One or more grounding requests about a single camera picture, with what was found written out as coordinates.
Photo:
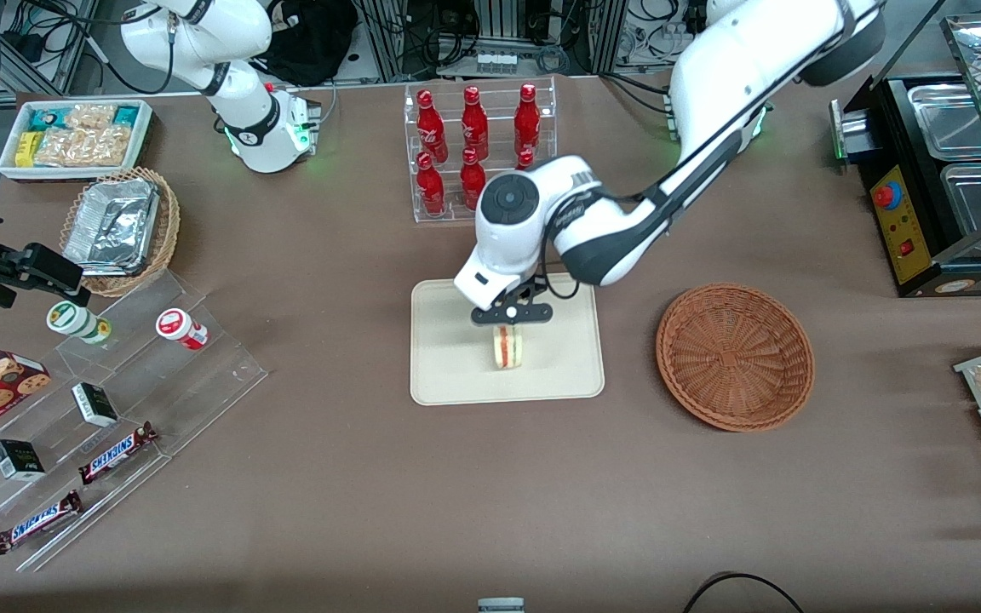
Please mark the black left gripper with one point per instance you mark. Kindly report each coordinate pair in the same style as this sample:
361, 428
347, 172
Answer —
525, 293

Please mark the triangle sandwich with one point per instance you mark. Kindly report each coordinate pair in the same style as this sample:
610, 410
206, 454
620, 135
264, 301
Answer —
507, 349

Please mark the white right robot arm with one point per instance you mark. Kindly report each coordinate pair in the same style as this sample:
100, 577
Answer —
248, 102

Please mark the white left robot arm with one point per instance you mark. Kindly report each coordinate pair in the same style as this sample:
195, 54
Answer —
712, 68

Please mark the cream plastic tray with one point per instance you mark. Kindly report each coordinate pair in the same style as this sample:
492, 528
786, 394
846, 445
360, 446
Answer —
456, 366

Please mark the light tan wicker basket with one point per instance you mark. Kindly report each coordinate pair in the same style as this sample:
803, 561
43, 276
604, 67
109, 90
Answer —
169, 230

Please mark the brown round wicker basket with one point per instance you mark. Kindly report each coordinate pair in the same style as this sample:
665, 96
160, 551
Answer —
733, 358

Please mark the green white yoghurt cup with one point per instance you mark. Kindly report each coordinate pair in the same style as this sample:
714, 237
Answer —
73, 319

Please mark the stacked aluminium foil trays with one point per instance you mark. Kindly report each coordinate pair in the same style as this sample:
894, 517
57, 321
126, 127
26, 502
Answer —
111, 226

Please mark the white plastic bin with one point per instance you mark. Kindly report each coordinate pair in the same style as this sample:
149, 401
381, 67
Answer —
5, 166

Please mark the yellow snack packet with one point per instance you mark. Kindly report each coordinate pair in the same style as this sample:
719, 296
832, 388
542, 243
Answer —
25, 149

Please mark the red cola bottle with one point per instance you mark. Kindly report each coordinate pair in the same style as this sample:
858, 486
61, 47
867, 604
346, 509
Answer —
527, 119
474, 123
431, 187
526, 158
431, 128
472, 180

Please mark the small black carton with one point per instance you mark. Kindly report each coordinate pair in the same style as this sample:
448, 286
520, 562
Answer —
18, 460
94, 404

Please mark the clear bag of crackers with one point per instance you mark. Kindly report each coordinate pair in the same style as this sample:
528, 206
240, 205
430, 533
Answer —
82, 146
90, 117

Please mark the red white yoghurt cup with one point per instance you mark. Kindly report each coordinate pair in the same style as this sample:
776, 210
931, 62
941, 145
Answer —
177, 326

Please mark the teal snack packet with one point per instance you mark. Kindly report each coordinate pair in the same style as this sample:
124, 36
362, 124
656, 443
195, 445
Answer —
43, 119
126, 115

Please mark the clear acrylic stepped display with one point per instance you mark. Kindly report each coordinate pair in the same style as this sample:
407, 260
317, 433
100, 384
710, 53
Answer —
218, 375
60, 464

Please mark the Snickers chocolate bar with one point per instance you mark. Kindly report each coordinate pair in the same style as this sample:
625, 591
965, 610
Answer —
116, 454
37, 522

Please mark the clear acrylic bottle rack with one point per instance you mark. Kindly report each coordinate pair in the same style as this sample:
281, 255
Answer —
499, 94

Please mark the white power strip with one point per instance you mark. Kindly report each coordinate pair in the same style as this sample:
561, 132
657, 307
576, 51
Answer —
496, 63

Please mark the small grey box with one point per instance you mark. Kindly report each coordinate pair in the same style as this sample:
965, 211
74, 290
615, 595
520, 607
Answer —
501, 606

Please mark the black bag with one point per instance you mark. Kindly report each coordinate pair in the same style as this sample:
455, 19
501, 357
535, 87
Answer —
312, 42

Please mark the black food warmer yellow panel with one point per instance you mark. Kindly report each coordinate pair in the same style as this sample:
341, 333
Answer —
903, 230

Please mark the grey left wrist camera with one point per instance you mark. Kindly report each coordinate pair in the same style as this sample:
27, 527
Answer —
482, 289

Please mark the aluminium profile frame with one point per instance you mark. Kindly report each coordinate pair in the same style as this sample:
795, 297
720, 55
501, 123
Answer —
388, 38

